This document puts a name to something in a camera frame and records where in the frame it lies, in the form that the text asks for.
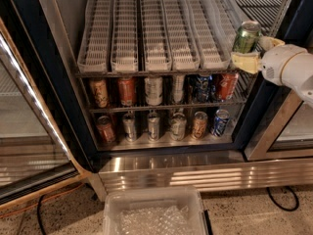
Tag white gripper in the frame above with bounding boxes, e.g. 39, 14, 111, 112
231, 36, 306, 85

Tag green soda can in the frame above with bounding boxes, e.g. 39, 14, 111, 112
232, 21, 261, 54

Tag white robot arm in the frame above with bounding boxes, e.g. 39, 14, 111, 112
231, 36, 313, 108

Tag red can middle shelf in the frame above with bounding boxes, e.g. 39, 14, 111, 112
216, 73, 239, 101

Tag red can shelf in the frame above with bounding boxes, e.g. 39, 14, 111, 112
96, 116, 116, 143
216, 73, 239, 101

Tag blue can middle shelf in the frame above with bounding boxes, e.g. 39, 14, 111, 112
191, 75, 212, 103

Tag blue can shelf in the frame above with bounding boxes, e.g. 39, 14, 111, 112
211, 109, 230, 137
191, 75, 212, 103

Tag blue can bottom shelf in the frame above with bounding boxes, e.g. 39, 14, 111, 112
211, 109, 230, 137

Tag white slim can middle shelf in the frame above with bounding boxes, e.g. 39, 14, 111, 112
172, 75, 185, 103

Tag closed glass fridge door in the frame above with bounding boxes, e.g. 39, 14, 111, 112
245, 89, 313, 161

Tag tan can bottom shelf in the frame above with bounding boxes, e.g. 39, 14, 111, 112
191, 112, 207, 139

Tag tan can shelf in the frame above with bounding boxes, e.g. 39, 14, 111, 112
90, 79, 110, 108
191, 112, 207, 139

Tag stainless steel fridge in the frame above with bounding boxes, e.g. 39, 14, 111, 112
1, 0, 312, 193

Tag silver can bottom shelf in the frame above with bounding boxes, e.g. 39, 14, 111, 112
122, 113, 137, 142
170, 113, 187, 141
148, 112, 160, 141

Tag silver can shelf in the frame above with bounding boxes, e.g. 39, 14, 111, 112
148, 112, 160, 141
145, 76, 162, 106
170, 113, 187, 141
122, 113, 137, 142

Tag silver can middle shelf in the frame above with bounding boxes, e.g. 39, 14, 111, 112
145, 76, 162, 106

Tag orange can middle shelf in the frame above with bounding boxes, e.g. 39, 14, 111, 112
117, 77, 136, 106

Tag tan can middle shelf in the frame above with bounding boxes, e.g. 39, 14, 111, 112
90, 79, 110, 108

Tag red can bottom shelf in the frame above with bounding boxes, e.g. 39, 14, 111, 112
96, 116, 116, 143

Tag open glass fridge door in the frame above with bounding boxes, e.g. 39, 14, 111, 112
0, 19, 91, 211

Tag clear plastic bin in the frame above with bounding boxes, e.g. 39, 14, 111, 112
103, 186, 209, 235

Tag bubble wrap sheet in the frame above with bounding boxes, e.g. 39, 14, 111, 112
116, 206, 194, 235

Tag black power cable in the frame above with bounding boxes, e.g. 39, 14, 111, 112
266, 186, 301, 212

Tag black floor cable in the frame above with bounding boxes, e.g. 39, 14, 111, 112
36, 193, 50, 235

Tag orange extension cord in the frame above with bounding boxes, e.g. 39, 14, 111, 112
0, 182, 86, 219

